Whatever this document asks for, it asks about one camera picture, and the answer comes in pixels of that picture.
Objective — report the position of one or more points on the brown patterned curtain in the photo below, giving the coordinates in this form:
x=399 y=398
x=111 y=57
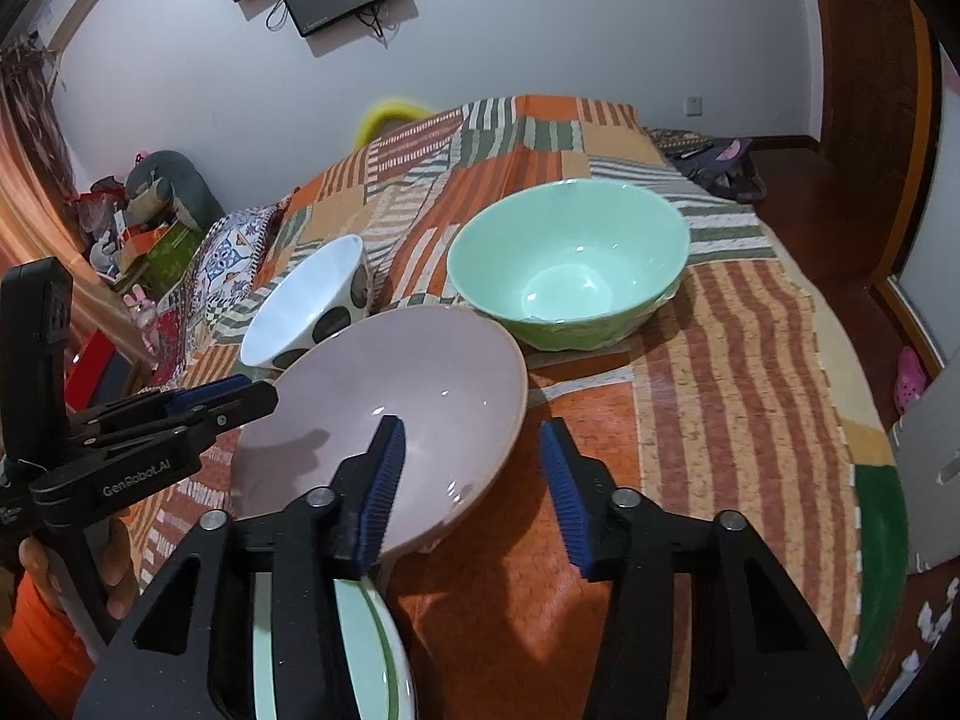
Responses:
x=37 y=90

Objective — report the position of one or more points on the white wall socket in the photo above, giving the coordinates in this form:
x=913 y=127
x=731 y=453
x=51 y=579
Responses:
x=695 y=104

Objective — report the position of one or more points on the white portable heater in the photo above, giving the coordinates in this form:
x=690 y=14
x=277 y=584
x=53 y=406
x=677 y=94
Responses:
x=930 y=517

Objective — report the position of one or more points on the pink bowl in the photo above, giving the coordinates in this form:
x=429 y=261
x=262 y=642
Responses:
x=420 y=375

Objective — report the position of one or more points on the person's left hand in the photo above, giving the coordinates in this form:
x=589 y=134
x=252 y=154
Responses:
x=120 y=570

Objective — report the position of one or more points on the grey plush toy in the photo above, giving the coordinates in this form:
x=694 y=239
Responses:
x=187 y=187

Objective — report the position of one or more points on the blue floral pillow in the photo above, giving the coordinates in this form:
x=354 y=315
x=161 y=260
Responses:
x=232 y=255

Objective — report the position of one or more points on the orange striped curtain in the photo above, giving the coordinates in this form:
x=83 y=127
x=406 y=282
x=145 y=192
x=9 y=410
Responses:
x=30 y=202

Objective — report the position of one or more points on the white dotted bowl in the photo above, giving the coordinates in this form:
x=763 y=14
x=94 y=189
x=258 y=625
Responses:
x=300 y=300

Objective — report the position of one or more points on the red plastic bag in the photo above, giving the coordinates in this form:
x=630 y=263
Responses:
x=101 y=189

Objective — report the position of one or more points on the pink rabbit toy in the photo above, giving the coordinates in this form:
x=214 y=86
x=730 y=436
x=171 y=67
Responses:
x=139 y=304

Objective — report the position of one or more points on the brown wooden door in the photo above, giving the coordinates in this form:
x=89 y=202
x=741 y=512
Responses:
x=870 y=52

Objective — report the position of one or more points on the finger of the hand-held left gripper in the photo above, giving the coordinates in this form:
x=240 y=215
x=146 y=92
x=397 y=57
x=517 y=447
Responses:
x=240 y=405
x=199 y=394

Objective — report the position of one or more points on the pink shoe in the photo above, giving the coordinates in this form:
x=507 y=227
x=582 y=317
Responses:
x=911 y=382

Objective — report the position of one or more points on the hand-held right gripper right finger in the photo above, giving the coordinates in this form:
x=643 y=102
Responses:
x=570 y=502

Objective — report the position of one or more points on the mint green plate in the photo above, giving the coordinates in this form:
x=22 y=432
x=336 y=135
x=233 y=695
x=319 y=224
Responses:
x=360 y=660

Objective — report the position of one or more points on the dark bag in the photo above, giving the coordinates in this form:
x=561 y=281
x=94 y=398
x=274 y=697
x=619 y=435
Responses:
x=720 y=165

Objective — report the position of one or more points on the yellow foam tube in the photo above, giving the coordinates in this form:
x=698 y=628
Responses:
x=382 y=109

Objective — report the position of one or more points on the orange striped patchwork blanket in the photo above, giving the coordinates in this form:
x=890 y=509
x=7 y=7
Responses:
x=712 y=390

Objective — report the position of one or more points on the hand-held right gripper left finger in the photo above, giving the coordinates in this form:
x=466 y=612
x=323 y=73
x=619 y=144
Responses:
x=379 y=499

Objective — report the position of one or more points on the red box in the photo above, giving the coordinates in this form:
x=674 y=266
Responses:
x=94 y=367

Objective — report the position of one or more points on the green bowl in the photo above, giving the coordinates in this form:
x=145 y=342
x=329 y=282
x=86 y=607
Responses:
x=570 y=255

